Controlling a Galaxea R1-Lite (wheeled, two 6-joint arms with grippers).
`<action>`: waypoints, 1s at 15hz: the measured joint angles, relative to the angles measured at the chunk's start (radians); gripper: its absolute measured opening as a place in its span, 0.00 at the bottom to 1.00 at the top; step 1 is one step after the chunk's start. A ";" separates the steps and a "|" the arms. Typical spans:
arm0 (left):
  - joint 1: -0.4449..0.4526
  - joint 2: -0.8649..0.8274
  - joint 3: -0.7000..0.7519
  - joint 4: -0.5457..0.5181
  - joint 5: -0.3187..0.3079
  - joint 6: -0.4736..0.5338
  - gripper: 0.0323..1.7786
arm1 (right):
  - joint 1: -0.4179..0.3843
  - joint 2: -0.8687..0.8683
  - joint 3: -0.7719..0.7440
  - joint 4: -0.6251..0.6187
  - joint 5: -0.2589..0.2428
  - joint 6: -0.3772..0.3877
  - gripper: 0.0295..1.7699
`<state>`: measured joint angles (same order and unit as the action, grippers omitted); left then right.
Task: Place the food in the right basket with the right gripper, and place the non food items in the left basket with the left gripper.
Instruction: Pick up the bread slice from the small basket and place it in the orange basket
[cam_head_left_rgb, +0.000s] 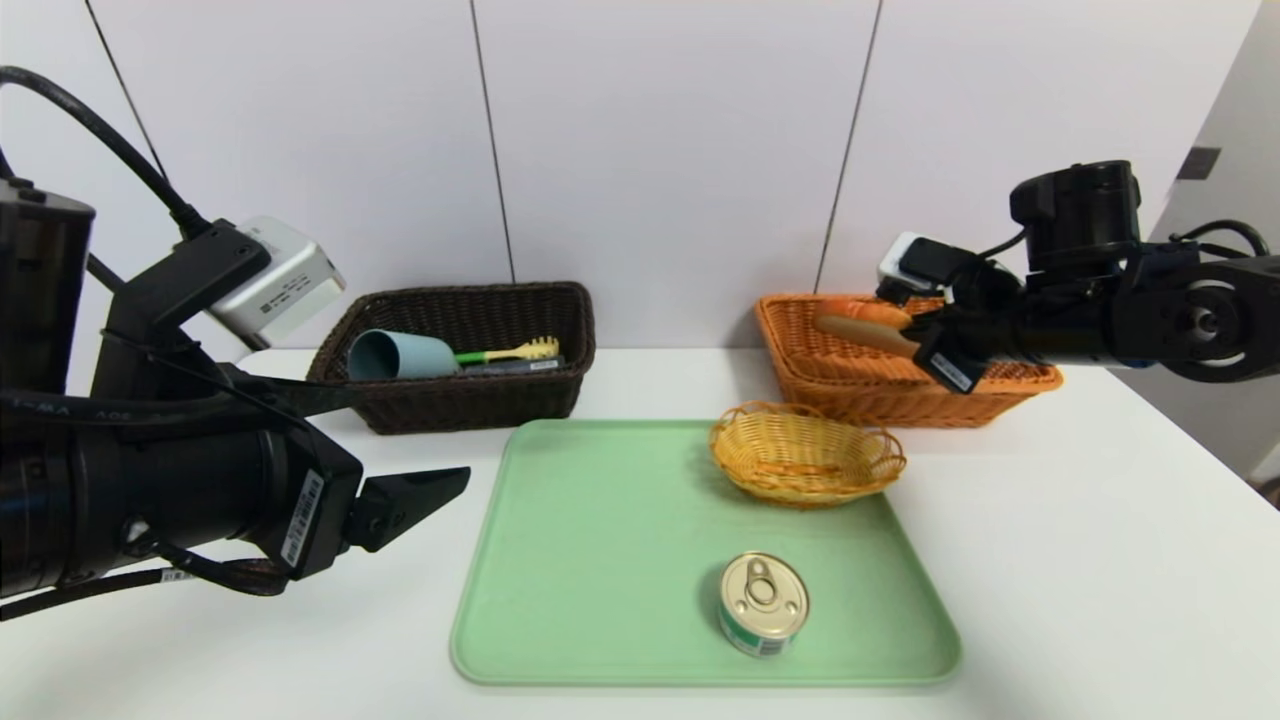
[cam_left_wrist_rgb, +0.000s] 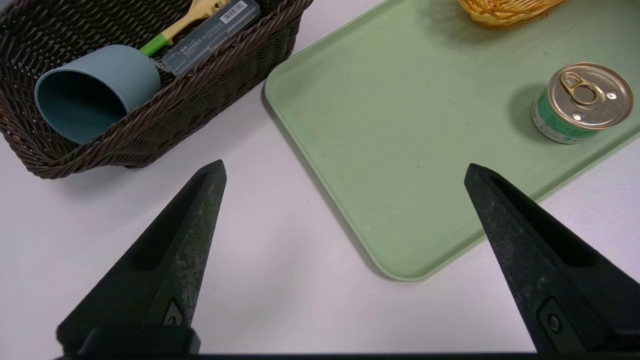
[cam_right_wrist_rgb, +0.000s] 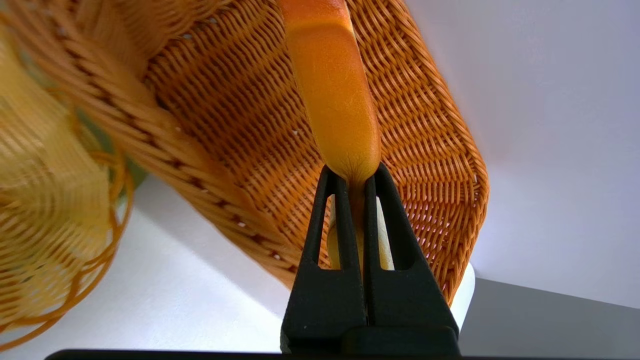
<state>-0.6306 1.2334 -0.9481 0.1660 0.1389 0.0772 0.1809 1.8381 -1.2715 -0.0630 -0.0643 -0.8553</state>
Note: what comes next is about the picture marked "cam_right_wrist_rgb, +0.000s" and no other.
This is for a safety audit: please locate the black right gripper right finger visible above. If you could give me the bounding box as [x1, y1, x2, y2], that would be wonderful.
[362, 162, 461, 355]

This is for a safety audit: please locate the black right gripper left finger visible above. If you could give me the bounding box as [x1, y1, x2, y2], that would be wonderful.
[281, 165, 367, 353]

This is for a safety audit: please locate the white bread slice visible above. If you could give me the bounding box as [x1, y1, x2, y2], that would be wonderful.
[277, 0, 395, 272]

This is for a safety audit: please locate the large orange wicker basket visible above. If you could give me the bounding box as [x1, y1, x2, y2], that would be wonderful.
[0, 0, 491, 307]

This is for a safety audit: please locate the small round orange wicker basket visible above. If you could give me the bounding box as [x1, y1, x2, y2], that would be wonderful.
[0, 30, 135, 351]

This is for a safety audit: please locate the light green plastic tray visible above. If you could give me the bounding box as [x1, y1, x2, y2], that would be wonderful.
[75, 112, 148, 188]

